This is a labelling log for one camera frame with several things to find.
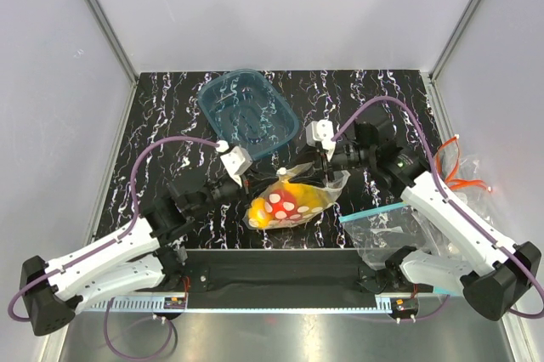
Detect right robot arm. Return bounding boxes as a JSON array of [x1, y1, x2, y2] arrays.
[[297, 120, 541, 321]]

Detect orange zipper clear bag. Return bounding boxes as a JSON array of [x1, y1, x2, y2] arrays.
[[434, 134, 493, 193]]

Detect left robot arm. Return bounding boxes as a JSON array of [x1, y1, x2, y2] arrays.
[[20, 170, 272, 337]]

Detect yellow banana bunch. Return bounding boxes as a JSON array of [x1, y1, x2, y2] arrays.
[[279, 183, 330, 214]]

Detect purple cable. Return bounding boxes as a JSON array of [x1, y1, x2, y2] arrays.
[[8, 136, 229, 357], [329, 96, 544, 323]]

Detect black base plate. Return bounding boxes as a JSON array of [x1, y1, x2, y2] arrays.
[[135, 249, 437, 310]]

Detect slotted cable duct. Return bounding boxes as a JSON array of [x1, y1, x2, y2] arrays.
[[87, 292, 393, 314]]

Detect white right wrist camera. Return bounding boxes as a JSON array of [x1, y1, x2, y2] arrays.
[[305, 120, 336, 158]]

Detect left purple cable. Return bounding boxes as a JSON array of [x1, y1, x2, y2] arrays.
[[8, 136, 229, 357]]

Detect teal zipper clear bag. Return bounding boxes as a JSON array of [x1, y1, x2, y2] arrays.
[[339, 203, 431, 269]]

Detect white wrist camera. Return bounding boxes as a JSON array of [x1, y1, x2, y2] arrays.
[[216, 140, 252, 179], [305, 120, 336, 158]]

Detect yellow lemon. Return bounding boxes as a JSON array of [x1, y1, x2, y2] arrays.
[[248, 205, 272, 229]]

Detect white dotted zip bag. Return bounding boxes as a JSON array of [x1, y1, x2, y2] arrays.
[[243, 163, 350, 230]]

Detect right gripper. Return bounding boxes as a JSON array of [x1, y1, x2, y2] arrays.
[[287, 141, 375, 189]]

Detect teal plastic food container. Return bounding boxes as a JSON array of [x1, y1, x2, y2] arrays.
[[197, 69, 299, 161]]

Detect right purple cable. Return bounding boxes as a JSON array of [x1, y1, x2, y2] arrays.
[[329, 96, 544, 323]]

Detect red tomato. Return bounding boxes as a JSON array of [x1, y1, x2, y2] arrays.
[[264, 189, 298, 220]]

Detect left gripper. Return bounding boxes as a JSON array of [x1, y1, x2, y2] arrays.
[[190, 167, 279, 218]]

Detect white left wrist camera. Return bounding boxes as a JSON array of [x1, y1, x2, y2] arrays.
[[216, 140, 252, 179]]

